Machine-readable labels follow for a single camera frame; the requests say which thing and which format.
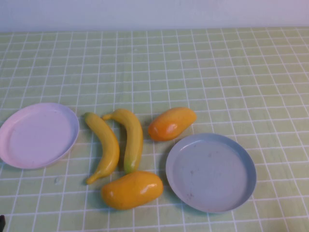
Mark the blue round plate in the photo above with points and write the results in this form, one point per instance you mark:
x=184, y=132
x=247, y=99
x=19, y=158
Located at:
x=210, y=174

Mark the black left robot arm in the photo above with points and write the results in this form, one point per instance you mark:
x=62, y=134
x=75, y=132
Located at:
x=2, y=222

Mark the yellow-orange mango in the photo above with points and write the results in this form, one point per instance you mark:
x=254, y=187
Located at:
x=130, y=191

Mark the slender strongly curved banana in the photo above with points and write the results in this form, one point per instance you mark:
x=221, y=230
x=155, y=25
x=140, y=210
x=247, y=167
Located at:
x=108, y=145

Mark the orange mango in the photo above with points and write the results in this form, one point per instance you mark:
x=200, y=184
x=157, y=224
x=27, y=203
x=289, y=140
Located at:
x=169, y=123

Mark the thick banana green end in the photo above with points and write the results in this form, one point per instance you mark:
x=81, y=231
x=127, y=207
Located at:
x=134, y=140

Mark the pink round plate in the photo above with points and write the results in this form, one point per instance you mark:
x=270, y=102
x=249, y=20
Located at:
x=36, y=137

